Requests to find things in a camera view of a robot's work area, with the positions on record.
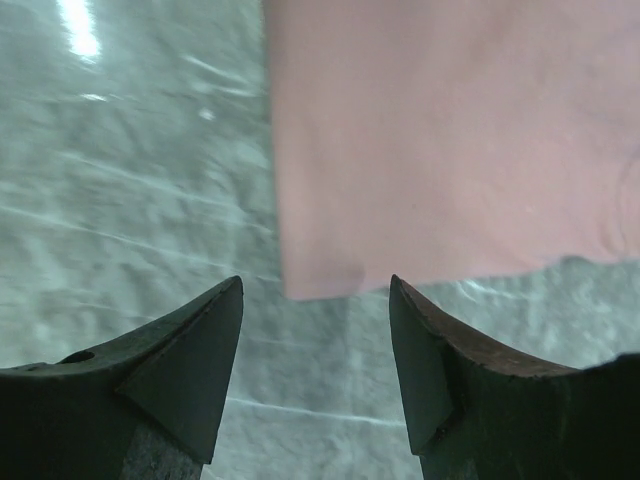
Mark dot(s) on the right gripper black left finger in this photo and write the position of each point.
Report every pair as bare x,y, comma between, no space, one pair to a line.
145,405

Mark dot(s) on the pink printed t shirt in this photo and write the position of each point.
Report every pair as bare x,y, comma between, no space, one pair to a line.
446,140

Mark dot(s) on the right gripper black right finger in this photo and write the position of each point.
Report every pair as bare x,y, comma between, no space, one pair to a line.
476,408

